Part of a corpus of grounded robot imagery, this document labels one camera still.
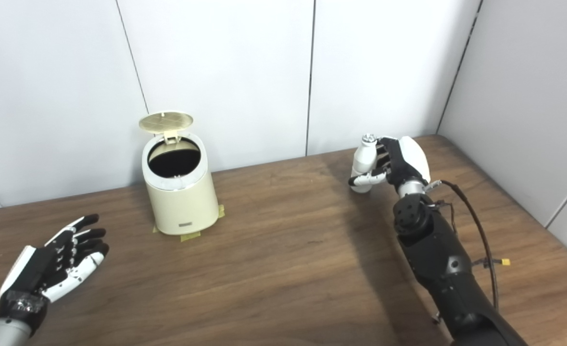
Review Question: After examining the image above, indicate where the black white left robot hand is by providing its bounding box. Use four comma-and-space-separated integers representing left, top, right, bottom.
0, 214, 110, 334

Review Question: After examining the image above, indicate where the cream round bin lid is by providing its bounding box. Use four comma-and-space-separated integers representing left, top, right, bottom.
139, 111, 194, 144

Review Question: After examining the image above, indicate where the cream-colored cylindrical bin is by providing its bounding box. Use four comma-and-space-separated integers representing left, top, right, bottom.
142, 132, 219, 235

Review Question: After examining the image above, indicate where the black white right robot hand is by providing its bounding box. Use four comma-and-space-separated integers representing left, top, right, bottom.
348, 136, 431, 198

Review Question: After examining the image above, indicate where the small white plastic bottle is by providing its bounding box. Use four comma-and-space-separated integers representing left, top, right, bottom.
350, 134, 378, 194

